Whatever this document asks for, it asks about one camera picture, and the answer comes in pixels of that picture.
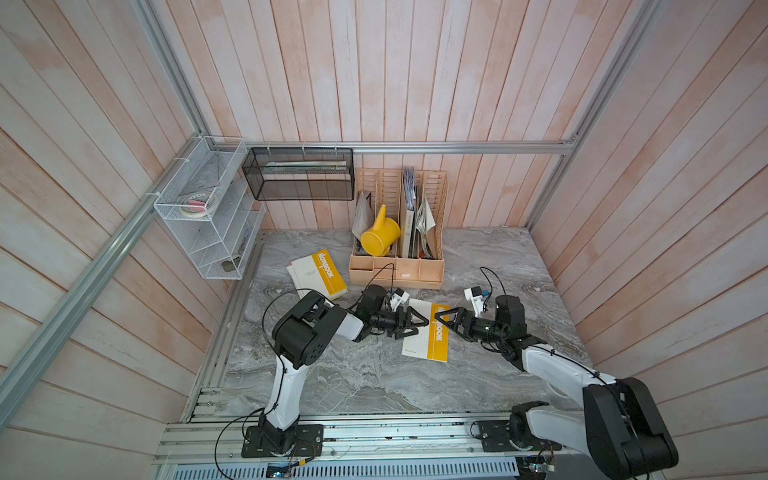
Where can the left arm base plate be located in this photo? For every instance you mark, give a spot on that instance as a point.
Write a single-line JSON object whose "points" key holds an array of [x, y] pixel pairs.
{"points": [[268, 441]]}

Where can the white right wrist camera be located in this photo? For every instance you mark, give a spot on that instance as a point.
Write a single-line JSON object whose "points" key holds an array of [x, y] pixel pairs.
{"points": [[478, 300]]}

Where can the tape roll on shelf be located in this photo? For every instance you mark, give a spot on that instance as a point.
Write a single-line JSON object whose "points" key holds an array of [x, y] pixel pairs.
{"points": [[198, 205]]}

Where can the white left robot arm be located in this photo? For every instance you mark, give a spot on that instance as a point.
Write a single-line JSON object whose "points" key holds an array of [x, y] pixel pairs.
{"points": [[304, 332]]}

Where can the white wire wall shelf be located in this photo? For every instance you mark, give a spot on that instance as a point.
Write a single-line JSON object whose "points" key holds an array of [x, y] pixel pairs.
{"points": [[220, 245]]}

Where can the cream lined notebook with holes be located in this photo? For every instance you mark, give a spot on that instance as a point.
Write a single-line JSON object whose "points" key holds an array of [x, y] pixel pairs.
{"points": [[432, 341]]}

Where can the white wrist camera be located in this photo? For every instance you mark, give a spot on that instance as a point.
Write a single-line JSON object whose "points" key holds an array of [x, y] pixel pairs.
{"points": [[478, 300], [399, 298]]}

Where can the grey folder in organizer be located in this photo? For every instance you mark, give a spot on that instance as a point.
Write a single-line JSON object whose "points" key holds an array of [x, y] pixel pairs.
{"points": [[364, 216]]}

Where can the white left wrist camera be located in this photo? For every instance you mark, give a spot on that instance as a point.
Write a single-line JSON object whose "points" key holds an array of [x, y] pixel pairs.
{"points": [[399, 298]]}

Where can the yellow plastic watering can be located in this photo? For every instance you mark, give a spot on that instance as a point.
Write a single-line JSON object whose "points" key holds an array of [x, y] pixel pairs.
{"points": [[379, 238]]}

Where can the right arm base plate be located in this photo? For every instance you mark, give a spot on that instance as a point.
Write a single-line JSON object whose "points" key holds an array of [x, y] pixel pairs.
{"points": [[509, 436]]}

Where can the peach plastic desk organizer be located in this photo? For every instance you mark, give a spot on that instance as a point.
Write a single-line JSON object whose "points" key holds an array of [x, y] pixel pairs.
{"points": [[408, 273]]}

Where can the illustrated book in organizer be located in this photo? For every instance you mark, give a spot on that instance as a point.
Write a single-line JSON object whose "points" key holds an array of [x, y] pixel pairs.
{"points": [[425, 223]]}

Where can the aluminium frame rail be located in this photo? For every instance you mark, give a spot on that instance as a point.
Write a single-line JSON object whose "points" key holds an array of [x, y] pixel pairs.
{"points": [[430, 147]]}

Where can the black mesh wall basket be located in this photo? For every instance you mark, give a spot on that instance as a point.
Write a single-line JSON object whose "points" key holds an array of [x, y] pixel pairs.
{"points": [[300, 173]]}

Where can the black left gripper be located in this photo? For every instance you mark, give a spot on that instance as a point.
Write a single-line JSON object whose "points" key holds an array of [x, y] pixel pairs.
{"points": [[409, 312]]}

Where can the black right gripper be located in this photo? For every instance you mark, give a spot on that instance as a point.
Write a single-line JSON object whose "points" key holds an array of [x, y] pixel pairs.
{"points": [[469, 317]]}

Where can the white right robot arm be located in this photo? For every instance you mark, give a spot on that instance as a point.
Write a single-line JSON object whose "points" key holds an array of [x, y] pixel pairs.
{"points": [[617, 422]]}

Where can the grey-green book in organizer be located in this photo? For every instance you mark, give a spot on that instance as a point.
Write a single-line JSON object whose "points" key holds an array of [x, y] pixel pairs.
{"points": [[408, 210]]}

